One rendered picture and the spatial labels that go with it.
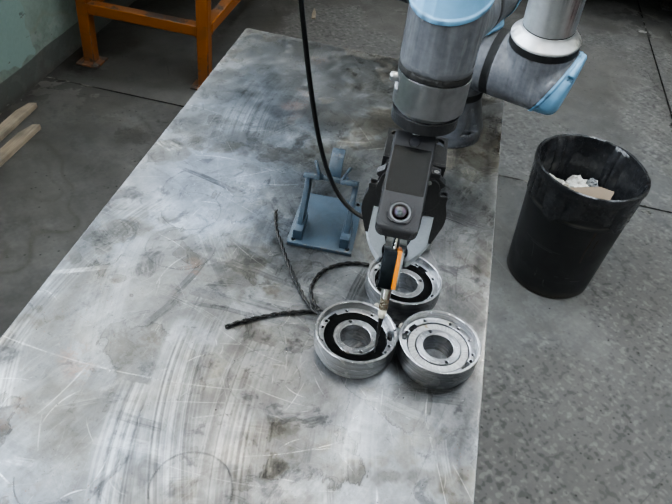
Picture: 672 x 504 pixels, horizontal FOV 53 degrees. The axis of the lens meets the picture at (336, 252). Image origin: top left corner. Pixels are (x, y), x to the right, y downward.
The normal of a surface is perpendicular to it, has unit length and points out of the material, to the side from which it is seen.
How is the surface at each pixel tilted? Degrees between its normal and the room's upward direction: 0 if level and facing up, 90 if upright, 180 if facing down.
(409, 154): 31
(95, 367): 0
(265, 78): 0
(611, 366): 0
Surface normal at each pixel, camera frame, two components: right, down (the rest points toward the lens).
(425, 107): -0.25, 0.63
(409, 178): 0.00, -0.29
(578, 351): 0.11, -0.73
